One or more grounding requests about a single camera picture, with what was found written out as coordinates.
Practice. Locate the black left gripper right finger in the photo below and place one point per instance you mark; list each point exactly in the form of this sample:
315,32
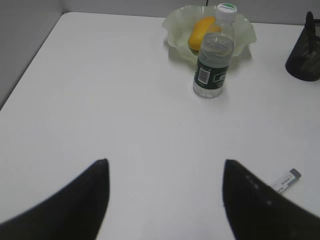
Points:
256,212

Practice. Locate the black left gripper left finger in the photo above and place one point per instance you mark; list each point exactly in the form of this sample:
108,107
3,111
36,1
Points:
76,212

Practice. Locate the grey white eraser front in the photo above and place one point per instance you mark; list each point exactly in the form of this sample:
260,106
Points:
285,181

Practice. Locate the clear plastic water bottle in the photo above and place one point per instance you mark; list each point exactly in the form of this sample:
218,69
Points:
215,52

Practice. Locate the yellow mango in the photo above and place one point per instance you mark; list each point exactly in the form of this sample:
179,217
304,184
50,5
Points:
200,29

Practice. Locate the black mesh pen holder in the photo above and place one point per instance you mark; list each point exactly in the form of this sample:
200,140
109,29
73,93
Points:
303,62

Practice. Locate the pale green wavy glass plate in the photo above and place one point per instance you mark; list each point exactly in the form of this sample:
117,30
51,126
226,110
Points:
179,25

